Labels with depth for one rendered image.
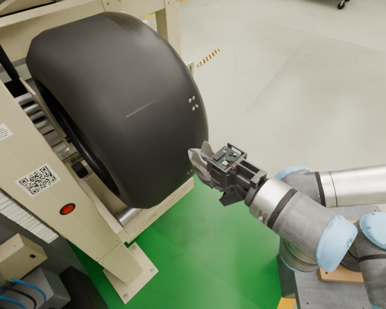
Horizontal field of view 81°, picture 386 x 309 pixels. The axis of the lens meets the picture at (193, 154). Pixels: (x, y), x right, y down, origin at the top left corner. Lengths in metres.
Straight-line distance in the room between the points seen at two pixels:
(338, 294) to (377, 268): 0.27
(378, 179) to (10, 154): 0.77
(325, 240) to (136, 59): 0.50
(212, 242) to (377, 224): 1.07
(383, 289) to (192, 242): 1.14
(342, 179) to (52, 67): 0.66
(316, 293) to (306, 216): 0.80
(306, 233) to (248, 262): 1.36
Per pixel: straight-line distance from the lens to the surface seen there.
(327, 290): 1.24
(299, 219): 0.44
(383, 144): 2.92
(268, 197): 0.44
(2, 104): 0.54
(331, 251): 0.44
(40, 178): 0.67
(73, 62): 0.55
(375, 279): 1.05
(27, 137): 0.59
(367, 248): 1.07
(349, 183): 0.60
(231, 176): 0.48
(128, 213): 0.88
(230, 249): 1.78
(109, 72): 0.52
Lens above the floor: 1.69
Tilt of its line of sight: 51 degrees down
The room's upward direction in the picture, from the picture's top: straight up
